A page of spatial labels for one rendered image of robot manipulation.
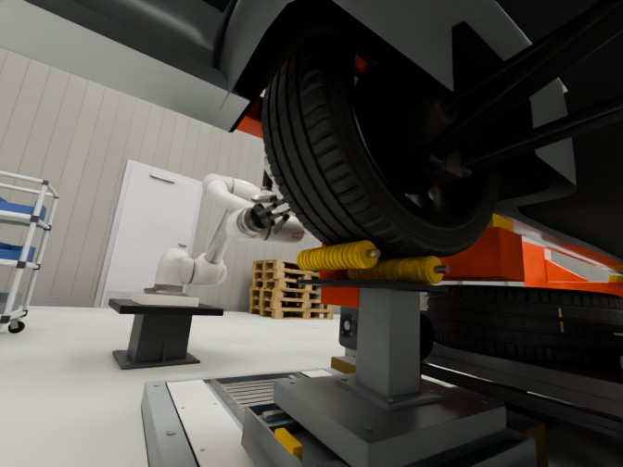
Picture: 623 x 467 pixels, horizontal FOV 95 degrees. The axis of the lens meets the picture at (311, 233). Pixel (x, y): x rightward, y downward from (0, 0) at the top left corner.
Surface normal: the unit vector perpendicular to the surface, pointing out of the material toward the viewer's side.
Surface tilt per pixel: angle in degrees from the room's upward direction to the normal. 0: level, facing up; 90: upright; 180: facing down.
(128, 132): 90
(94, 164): 90
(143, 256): 90
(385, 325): 90
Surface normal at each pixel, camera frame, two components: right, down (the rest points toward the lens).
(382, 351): -0.83, -0.18
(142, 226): 0.64, -0.11
